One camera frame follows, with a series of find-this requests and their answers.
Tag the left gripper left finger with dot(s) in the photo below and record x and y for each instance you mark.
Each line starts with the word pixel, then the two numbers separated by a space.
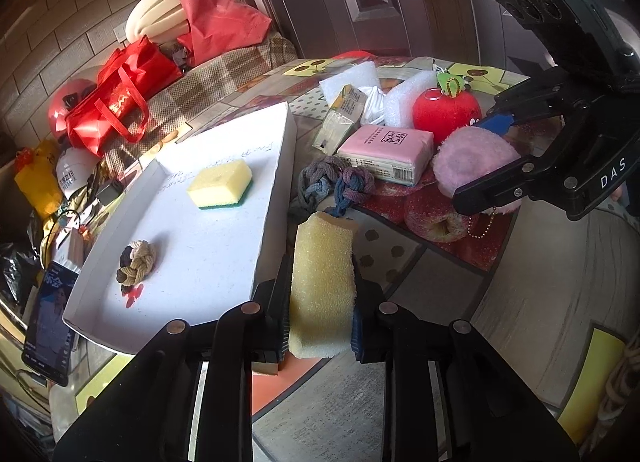
pixel 254 331

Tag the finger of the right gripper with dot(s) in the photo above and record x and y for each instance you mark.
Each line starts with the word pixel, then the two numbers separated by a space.
pixel 520 102
pixel 509 184

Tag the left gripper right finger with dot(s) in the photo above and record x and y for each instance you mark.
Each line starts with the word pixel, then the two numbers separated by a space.
pixel 386 333

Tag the pink plush pad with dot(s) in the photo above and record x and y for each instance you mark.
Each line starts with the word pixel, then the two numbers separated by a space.
pixel 468 154

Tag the red plush apple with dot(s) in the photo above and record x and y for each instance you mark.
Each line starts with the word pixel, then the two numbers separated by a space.
pixel 445 108

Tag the pink tissue pack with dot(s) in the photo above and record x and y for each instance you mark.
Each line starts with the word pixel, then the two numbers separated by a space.
pixel 398 155

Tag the brown braided knot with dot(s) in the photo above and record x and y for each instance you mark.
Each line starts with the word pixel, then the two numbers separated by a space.
pixel 135 263

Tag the white foam sheet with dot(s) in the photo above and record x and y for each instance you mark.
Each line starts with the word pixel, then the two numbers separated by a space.
pixel 399 101

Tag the yellow green scrub sponge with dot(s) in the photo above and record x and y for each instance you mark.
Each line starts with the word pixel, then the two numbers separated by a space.
pixel 221 185

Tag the blue purple braided knot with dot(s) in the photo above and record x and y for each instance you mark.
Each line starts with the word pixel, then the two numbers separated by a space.
pixel 353 187

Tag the grey braided knot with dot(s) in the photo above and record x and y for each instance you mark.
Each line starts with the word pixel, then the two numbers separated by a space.
pixel 315 183

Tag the white foam block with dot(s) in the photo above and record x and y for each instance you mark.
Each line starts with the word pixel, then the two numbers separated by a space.
pixel 361 75

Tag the white towel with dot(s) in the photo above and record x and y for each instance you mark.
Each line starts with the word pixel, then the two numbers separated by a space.
pixel 373 111

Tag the white cardboard box tray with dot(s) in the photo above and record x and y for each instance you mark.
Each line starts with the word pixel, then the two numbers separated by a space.
pixel 207 261

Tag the fruit pattern tablecloth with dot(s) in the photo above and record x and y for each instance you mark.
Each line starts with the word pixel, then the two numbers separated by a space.
pixel 541 363

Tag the black smartphone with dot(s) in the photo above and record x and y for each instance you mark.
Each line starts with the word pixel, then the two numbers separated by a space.
pixel 49 340

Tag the flat red bag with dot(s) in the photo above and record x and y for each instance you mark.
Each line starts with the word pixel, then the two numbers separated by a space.
pixel 355 54

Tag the plaid covered bench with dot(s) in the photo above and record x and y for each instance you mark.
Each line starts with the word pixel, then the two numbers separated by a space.
pixel 195 92

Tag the yellow plastic bag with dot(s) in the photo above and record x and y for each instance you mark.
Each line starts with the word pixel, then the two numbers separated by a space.
pixel 36 179

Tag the red tote bag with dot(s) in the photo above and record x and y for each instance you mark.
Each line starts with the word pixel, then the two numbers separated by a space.
pixel 120 102

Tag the red helmet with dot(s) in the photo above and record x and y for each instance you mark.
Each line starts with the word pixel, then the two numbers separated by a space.
pixel 63 102

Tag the red paper bag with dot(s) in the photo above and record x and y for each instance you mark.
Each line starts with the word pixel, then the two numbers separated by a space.
pixel 218 26

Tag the cream foam rolls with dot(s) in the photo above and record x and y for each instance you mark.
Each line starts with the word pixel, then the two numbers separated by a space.
pixel 160 21

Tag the black tracking camera box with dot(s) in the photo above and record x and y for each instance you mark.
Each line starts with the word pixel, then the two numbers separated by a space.
pixel 579 35

